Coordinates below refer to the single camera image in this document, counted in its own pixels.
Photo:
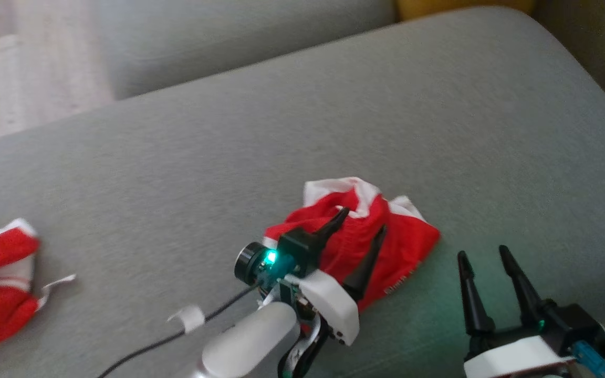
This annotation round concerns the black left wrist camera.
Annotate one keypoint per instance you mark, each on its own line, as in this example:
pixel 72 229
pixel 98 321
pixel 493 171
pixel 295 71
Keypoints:
pixel 247 262

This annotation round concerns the red shorts white waistband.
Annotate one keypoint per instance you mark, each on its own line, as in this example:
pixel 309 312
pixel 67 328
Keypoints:
pixel 402 241

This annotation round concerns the large grey sofa seat cushion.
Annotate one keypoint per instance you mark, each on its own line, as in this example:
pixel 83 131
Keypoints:
pixel 386 131

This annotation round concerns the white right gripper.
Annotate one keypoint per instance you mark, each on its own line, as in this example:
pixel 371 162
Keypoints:
pixel 512 359

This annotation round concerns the yellow cushion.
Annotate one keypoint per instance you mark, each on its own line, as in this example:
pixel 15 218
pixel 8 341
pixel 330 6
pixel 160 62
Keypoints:
pixel 465 6

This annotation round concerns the white tape tab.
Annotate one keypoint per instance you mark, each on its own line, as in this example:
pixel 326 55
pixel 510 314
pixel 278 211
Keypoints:
pixel 191 317

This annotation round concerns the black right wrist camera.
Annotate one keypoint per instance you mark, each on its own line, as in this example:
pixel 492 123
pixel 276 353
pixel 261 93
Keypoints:
pixel 575 323

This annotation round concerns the blue right camera plug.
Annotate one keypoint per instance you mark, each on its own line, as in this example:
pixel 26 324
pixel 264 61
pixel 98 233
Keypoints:
pixel 588 359

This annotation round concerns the small grey sofa cushion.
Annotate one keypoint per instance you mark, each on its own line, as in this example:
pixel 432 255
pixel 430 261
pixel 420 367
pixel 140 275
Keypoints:
pixel 229 37

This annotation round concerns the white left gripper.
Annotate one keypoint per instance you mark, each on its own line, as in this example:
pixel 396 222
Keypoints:
pixel 334 307

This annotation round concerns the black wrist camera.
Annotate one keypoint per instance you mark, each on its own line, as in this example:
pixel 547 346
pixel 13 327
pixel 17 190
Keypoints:
pixel 575 323
pixel 247 262

